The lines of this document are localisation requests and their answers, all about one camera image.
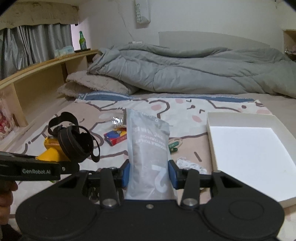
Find person's left hand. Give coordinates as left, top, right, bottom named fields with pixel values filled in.
left=0, top=181, right=18, bottom=225

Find white hanging pouch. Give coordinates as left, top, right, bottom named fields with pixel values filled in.
left=134, top=0, right=151, bottom=24

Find white power strip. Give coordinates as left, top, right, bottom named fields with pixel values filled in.
left=129, top=41, right=143, bottom=44

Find beige fluffy pillow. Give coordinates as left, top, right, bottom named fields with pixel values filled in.
left=57, top=70, right=138, bottom=98

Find grey quilted duvet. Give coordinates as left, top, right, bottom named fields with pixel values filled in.
left=88, top=44, right=295, bottom=98

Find built-in closet shelf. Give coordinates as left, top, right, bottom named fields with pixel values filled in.
left=283, top=29, right=296, bottom=56

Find yellow headlamp with black strap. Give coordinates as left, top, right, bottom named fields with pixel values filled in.
left=36, top=111, right=100, bottom=163

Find red blue card box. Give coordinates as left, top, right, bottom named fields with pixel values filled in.
left=104, top=128, right=127, bottom=146

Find grey curtain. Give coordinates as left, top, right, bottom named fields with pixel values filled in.
left=1, top=24, right=72, bottom=79

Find wooden bedside shelf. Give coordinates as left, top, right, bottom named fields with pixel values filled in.
left=1, top=50, right=98, bottom=151

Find green glass bottle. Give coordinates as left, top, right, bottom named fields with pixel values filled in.
left=79, top=31, right=87, bottom=50

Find tissue pack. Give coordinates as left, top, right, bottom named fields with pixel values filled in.
left=54, top=46, right=75, bottom=58

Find bag of rubber bands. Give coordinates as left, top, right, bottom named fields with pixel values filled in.
left=111, top=116, right=126, bottom=128

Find cartoon bear blanket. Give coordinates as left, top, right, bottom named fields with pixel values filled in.
left=16, top=96, right=295, bottom=240

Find green plastic clothes pegs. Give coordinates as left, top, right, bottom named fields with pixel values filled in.
left=169, top=141, right=179, bottom=153

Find white shallow cardboard box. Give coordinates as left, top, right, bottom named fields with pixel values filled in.
left=207, top=113, right=295, bottom=208

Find white lace roll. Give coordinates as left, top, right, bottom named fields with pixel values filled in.
left=176, top=158, right=208, bottom=175

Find grey toilet cover packet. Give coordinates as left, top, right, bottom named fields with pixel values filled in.
left=125, top=109, right=177, bottom=200

